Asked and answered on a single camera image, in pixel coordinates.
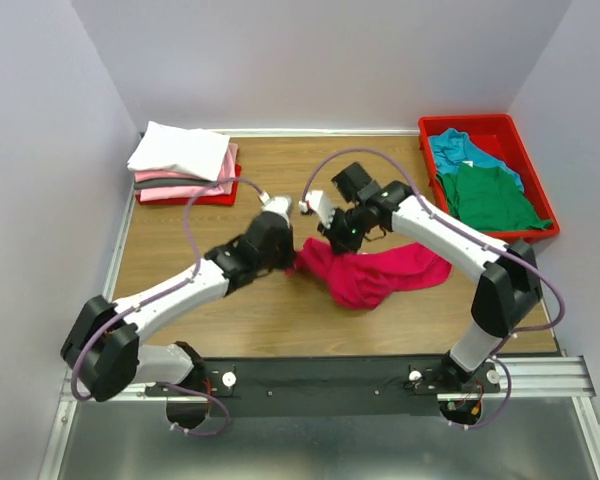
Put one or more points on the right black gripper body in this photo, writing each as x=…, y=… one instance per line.
x=347, y=230

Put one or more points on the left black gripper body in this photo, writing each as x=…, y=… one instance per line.
x=280, y=258

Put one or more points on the magenta t shirt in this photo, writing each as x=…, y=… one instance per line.
x=362, y=281

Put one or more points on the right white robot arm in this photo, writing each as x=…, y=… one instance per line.
x=507, y=284

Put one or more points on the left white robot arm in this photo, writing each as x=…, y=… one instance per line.
x=107, y=348

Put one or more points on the red folded t shirt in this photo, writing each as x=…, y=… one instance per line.
x=162, y=187

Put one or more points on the pink folded t shirt lower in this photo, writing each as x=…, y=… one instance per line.
x=224, y=195

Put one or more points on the white folded t shirt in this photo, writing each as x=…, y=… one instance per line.
x=195, y=152

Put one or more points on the grey folded t shirt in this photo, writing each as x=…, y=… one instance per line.
x=169, y=182

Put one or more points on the blue t shirt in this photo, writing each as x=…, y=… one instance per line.
x=454, y=148

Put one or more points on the green t shirt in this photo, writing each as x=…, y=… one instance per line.
x=488, y=200

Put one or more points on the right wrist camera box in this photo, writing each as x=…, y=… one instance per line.
x=317, y=202

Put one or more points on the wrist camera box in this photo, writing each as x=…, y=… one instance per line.
x=280, y=205
x=317, y=202

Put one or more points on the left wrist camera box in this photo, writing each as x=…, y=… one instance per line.
x=280, y=205

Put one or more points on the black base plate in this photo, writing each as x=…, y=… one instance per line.
x=342, y=385

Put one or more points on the aluminium frame rail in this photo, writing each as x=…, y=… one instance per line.
x=532, y=377

